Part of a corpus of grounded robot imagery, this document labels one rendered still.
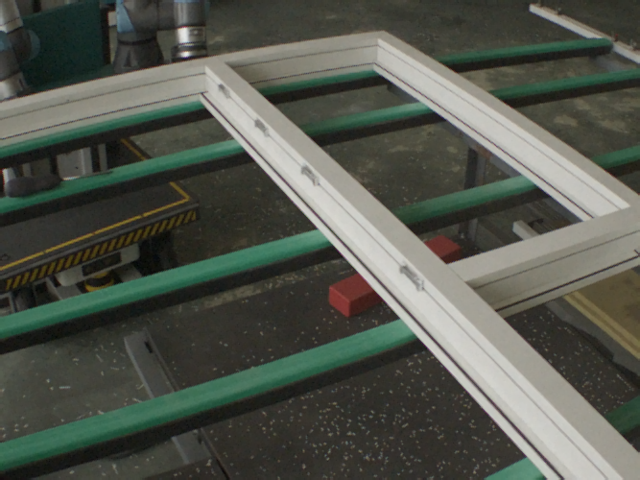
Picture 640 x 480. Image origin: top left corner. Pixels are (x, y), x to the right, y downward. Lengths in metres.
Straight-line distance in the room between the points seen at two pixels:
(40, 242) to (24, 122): 0.74
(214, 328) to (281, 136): 0.38
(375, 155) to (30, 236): 1.58
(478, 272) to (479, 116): 0.57
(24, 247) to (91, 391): 0.45
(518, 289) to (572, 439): 0.32
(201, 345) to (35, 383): 0.96
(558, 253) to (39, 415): 1.52
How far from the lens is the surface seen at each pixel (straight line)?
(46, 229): 2.36
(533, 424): 0.94
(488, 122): 1.56
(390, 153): 3.36
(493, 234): 1.76
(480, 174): 1.74
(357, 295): 1.51
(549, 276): 1.16
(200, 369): 1.41
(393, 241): 1.11
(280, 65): 1.76
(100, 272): 2.33
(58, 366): 2.36
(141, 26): 2.02
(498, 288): 1.10
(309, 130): 1.55
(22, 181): 1.40
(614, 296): 1.61
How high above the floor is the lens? 1.55
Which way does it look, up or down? 35 degrees down
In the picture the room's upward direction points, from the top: 2 degrees clockwise
